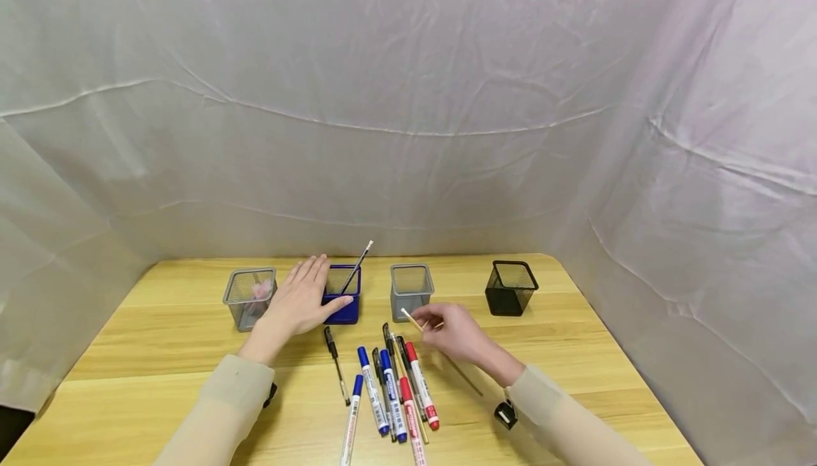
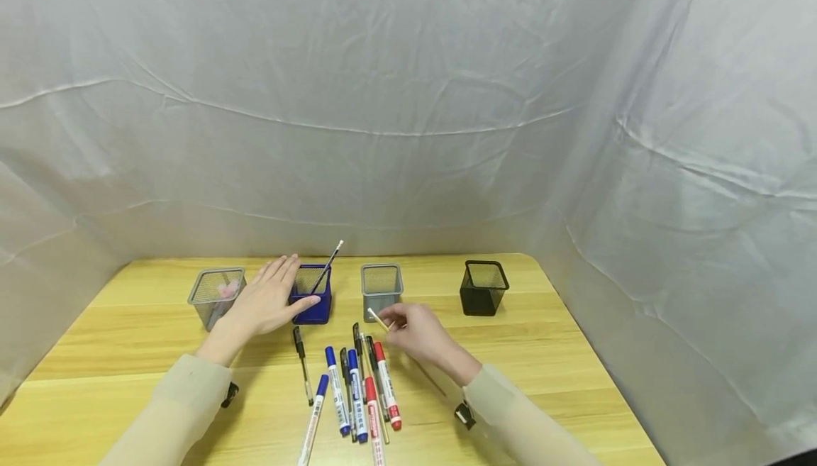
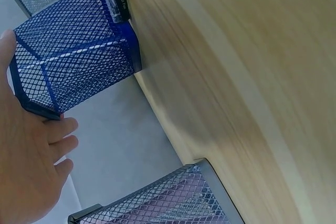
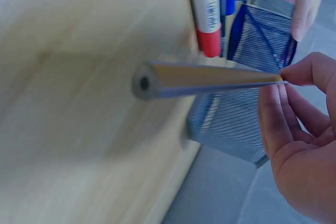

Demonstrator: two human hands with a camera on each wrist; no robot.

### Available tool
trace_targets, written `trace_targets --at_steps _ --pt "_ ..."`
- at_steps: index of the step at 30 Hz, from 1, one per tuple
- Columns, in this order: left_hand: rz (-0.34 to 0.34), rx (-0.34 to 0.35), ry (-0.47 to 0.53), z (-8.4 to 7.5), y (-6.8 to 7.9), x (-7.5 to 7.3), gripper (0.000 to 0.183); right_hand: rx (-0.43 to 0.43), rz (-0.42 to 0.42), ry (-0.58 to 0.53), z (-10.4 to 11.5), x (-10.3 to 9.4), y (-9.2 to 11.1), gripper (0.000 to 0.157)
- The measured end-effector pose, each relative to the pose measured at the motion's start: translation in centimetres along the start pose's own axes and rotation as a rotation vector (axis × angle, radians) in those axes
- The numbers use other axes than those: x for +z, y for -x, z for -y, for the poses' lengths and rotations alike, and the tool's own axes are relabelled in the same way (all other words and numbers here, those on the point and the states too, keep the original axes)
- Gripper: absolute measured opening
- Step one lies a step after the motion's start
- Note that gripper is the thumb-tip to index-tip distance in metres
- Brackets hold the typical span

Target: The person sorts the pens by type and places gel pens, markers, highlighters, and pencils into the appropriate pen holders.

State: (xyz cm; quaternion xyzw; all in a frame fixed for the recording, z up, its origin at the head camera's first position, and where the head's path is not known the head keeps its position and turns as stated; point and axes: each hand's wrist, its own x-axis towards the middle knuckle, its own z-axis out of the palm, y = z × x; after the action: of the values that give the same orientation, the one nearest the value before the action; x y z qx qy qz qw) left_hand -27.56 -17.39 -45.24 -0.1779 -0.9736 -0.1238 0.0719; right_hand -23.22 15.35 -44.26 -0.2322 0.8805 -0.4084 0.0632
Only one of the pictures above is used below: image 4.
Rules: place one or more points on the person's left fingers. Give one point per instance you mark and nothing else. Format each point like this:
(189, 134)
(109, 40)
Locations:
(305, 6)

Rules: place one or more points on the blue mesh pen holder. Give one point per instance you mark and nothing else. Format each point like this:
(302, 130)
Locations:
(236, 127)

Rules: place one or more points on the person's left hand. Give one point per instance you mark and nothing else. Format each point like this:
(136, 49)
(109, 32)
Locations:
(307, 1)

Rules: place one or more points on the person's right thumb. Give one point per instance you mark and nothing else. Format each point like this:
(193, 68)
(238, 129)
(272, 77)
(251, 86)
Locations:
(307, 69)

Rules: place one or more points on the person's right hand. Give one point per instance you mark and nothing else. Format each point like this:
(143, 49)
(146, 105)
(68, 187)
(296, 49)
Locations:
(304, 171)

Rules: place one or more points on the white marker with red cap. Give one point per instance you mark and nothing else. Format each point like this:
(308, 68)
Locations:
(206, 11)

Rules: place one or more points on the person's right fingers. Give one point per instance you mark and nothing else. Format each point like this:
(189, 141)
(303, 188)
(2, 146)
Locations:
(275, 119)

